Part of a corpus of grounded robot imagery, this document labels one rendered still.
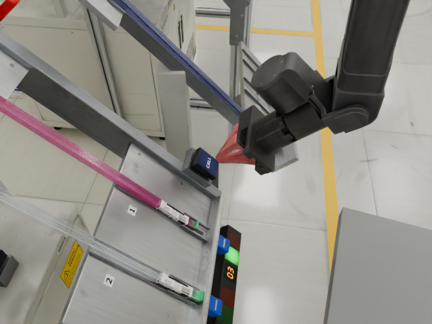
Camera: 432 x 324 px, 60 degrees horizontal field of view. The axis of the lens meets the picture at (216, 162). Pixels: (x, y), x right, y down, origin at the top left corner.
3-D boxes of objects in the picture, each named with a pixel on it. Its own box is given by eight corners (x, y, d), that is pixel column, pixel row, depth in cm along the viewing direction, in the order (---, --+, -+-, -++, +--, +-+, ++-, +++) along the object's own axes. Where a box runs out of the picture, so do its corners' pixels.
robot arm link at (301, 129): (339, 130, 53) (336, 103, 57) (313, 99, 50) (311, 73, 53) (297, 149, 57) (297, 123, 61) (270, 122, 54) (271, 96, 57)
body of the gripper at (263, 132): (238, 153, 56) (279, 133, 52) (243, 108, 63) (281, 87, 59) (265, 176, 60) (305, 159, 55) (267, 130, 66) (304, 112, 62)
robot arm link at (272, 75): (374, 125, 48) (373, 79, 53) (326, 63, 42) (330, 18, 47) (294, 152, 56) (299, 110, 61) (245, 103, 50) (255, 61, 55)
